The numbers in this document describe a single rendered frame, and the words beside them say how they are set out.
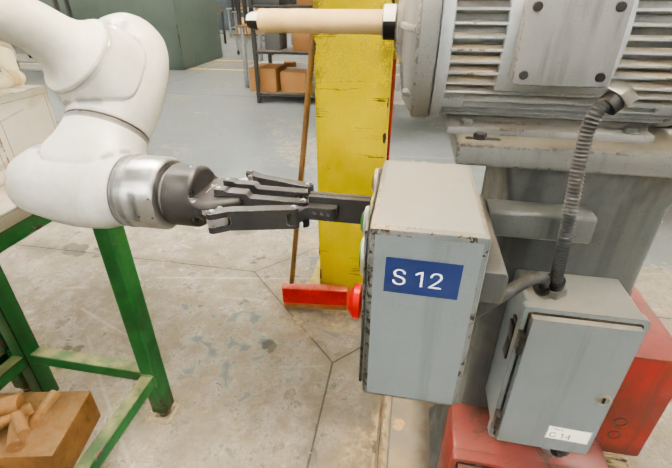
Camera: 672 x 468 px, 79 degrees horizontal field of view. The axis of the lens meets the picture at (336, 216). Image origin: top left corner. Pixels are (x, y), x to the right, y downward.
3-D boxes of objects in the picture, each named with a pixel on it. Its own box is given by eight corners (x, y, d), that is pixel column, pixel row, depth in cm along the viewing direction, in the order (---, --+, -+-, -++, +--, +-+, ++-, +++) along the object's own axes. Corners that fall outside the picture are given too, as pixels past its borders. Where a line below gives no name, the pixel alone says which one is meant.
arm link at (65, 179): (90, 217, 44) (123, 110, 48) (-31, 205, 46) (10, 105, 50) (146, 241, 54) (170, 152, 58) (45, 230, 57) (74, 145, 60)
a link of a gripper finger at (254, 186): (224, 210, 50) (228, 205, 51) (313, 217, 49) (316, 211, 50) (220, 181, 48) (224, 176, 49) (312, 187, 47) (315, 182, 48)
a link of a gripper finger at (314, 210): (294, 200, 46) (286, 212, 44) (337, 204, 46) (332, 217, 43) (294, 212, 47) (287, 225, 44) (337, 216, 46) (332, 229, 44)
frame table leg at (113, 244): (176, 406, 144) (109, 170, 102) (168, 420, 140) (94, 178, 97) (162, 404, 145) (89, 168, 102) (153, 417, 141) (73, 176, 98)
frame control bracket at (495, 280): (479, 218, 59) (484, 194, 57) (502, 305, 42) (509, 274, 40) (451, 216, 59) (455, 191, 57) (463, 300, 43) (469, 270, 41)
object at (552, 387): (569, 403, 71) (706, 74, 45) (591, 463, 62) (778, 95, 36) (480, 389, 73) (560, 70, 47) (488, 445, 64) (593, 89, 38)
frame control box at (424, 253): (539, 322, 60) (592, 155, 47) (593, 470, 41) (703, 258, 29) (372, 302, 63) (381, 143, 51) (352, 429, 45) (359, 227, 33)
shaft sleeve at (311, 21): (382, 8, 55) (381, 34, 56) (384, 10, 58) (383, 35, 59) (255, 7, 58) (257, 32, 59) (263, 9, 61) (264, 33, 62)
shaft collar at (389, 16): (397, 2, 54) (395, 39, 56) (399, 5, 58) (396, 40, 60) (382, 2, 54) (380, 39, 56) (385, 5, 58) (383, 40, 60)
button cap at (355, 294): (382, 305, 49) (384, 279, 47) (379, 329, 45) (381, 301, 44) (351, 302, 50) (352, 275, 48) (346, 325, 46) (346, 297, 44)
